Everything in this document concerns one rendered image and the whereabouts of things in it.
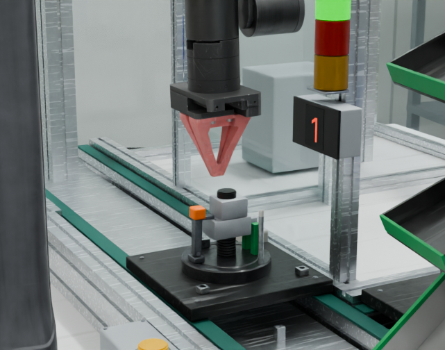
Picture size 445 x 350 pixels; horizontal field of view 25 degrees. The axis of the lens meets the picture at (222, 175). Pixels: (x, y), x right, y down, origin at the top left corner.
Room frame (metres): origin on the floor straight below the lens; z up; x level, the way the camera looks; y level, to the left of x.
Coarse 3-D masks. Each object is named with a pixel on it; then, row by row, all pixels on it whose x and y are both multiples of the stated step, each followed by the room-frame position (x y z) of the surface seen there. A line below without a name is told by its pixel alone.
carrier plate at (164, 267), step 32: (128, 256) 1.53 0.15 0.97; (160, 256) 1.53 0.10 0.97; (288, 256) 1.53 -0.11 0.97; (160, 288) 1.41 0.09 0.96; (192, 288) 1.39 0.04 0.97; (224, 288) 1.39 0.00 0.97; (256, 288) 1.39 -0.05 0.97; (288, 288) 1.39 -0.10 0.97; (320, 288) 1.42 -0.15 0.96; (192, 320) 1.32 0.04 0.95
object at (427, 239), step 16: (432, 192) 1.02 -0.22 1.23; (400, 208) 1.01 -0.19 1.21; (416, 208) 1.02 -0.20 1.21; (432, 208) 1.02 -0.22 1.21; (384, 224) 1.00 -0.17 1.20; (400, 224) 1.01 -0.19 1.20; (416, 224) 1.00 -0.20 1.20; (432, 224) 0.99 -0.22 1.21; (400, 240) 0.98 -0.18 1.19; (416, 240) 0.93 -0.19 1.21; (432, 240) 0.96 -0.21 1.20; (432, 256) 0.91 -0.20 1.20
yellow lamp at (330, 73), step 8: (320, 56) 1.43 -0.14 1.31; (328, 56) 1.42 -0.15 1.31; (336, 56) 1.42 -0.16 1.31; (344, 56) 1.43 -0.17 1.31; (320, 64) 1.43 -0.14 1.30; (328, 64) 1.42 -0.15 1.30; (336, 64) 1.42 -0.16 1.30; (344, 64) 1.42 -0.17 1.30; (320, 72) 1.43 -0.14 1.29; (328, 72) 1.42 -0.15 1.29; (336, 72) 1.42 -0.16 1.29; (344, 72) 1.43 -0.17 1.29; (320, 80) 1.42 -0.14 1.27; (328, 80) 1.42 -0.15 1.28; (336, 80) 1.42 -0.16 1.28; (344, 80) 1.43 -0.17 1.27; (320, 88) 1.42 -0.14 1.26; (328, 88) 1.42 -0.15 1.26; (336, 88) 1.42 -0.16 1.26; (344, 88) 1.43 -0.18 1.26
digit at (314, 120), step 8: (312, 112) 1.44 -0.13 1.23; (320, 112) 1.42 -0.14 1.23; (312, 120) 1.43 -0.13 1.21; (320, 120) 1.42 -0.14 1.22; (312, 128) 1.43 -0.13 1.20; (320, 128) 1.42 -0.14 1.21; (312, 136) 1.43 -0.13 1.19; (320, 136) 1.42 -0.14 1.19; (312, 144) 1.43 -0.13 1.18; (320, 144) 1.42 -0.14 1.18
